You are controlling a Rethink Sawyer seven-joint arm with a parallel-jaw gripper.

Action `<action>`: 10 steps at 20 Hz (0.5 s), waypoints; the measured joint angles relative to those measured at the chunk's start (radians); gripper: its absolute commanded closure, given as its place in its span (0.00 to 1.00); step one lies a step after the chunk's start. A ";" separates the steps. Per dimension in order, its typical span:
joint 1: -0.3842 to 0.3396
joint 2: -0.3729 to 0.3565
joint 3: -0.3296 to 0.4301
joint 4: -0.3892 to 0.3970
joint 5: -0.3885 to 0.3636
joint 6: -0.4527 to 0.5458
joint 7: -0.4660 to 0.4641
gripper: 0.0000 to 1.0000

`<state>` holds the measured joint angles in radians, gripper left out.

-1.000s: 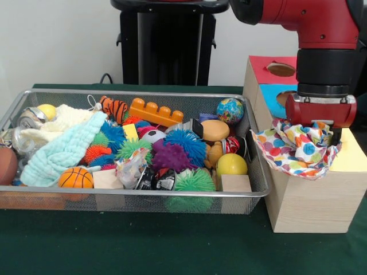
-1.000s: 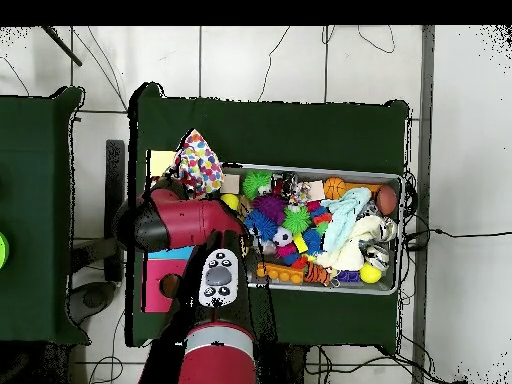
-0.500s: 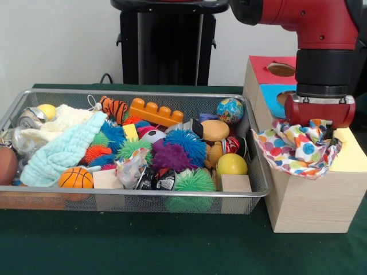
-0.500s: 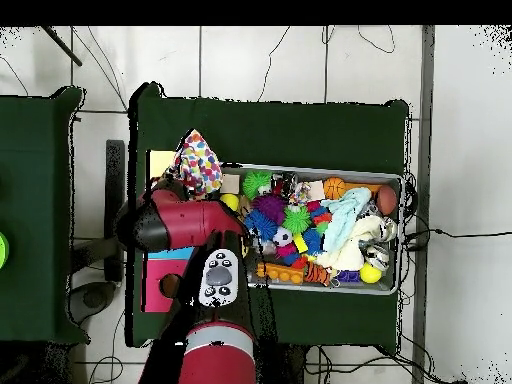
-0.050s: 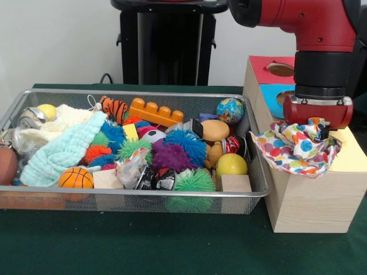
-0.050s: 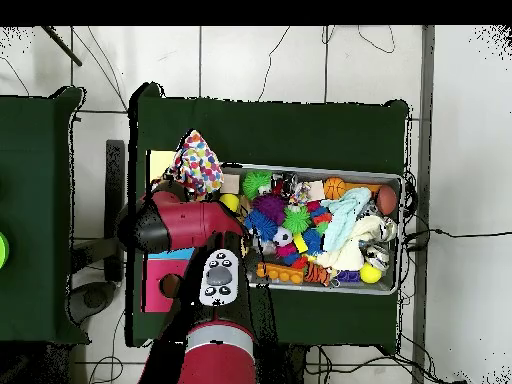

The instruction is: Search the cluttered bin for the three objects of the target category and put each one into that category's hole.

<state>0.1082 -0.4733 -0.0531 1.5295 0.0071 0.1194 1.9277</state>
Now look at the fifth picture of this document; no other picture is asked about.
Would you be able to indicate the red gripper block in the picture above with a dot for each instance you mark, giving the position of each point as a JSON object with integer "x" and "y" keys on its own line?
{"x": 315, "y": 113}

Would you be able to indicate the polka dot cloth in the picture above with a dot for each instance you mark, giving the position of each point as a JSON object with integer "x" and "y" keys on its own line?
{"x": 304, "y": 137}
{"x": 275, "y": 151}

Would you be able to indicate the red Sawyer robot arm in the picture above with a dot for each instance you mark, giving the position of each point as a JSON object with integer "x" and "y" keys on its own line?
{"x": 315, "y": 28}

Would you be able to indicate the wooden box with three holes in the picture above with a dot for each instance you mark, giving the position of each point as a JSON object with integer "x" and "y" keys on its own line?
{"x": 315, "y": 203}

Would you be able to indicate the shallow mesh toy bin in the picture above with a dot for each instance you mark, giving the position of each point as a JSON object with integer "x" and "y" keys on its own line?
{"x": 129, "y": 202}

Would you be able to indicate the green cloth side table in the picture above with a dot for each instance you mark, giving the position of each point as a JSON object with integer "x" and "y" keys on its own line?
{"x": 361, "y": 109}

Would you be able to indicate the black upright bar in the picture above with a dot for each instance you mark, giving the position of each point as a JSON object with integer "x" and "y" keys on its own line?
{"x": 362, "y": 71}

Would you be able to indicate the globe print ball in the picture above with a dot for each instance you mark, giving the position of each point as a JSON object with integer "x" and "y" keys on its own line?
{"x": 230, "y": 110}

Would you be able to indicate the smooth yellow ball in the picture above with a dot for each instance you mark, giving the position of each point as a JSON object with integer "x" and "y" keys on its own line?
{"x": 231, "y": 165}

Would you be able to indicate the purple spiky ball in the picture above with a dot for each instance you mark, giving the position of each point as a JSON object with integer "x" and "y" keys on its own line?
{"x": 170, "y": 156}

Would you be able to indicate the dark green tablecloth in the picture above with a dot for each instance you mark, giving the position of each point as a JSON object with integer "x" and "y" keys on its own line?
{"x": 143, "y": 243}

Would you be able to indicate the orange toy basketball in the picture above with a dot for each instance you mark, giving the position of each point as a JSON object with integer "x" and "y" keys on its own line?
{"x": 76, "y": 177}

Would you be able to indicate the cream knitted cloth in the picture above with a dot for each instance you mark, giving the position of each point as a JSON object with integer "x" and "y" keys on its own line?
{"x": 66, "y": 120}

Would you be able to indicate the light blue cloth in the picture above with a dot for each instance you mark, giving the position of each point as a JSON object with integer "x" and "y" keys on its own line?
{"x": 63, "y": 151}

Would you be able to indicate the brown toy football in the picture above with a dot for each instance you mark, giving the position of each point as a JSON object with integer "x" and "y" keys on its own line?
{"x": 7, "y": 166}

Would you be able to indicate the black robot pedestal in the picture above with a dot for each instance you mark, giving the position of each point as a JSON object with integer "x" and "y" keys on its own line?
{"x": 169, "y": 43}

